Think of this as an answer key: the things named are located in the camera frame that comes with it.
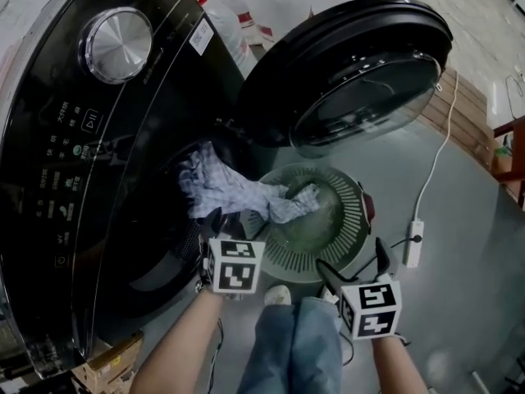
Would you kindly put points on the black washing machine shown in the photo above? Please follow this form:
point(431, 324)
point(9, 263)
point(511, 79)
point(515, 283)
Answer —
point(61, 76)

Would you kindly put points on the cardboard box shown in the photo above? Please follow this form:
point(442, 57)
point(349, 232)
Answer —
point(110, 359)

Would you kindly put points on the round black machine door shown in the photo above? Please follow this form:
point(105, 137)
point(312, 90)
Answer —
point(328, 56)

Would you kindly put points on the green slotted laundry basket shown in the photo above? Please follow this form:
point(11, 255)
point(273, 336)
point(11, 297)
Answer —
point(352, 228)

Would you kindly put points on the person's white shoe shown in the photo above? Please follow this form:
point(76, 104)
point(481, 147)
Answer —
point(278, 294)
point(328, 296)

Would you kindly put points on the person's right forearm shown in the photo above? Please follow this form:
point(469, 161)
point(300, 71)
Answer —
point(395, 363)

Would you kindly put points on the red-brown wooden table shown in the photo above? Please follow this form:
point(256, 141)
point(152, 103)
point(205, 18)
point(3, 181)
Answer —
point(510, 127)

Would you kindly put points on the blue checked clothes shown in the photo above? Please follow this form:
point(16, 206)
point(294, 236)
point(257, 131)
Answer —
point(229, 183)

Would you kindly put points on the person's blue jeans legs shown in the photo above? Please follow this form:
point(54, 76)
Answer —
point(287, 351)

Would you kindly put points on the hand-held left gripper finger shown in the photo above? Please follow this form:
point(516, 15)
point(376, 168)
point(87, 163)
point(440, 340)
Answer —
point(234, 228)
point(213, 224)

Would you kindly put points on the person's left forearm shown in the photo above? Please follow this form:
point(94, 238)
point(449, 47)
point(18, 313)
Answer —
point(180, 343)

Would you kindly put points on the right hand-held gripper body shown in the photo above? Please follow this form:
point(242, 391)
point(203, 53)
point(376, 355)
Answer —
point(373, 310)

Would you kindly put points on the white power strip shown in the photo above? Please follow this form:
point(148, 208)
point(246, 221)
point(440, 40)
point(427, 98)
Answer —
point(413, 248)

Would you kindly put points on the person's left white shoe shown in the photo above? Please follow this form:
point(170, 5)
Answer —
point(278, 294)

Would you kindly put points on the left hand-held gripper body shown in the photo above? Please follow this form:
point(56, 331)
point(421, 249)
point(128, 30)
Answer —
point(236, 273)

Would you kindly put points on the person's right white shoe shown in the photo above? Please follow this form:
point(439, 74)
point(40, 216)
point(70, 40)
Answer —
point(328, 296)

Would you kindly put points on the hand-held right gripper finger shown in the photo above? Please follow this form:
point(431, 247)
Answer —
point(333, 279)
point(389, 265)

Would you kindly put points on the wooden slat pallet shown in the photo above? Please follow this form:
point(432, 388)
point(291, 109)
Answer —
point(463, 109)

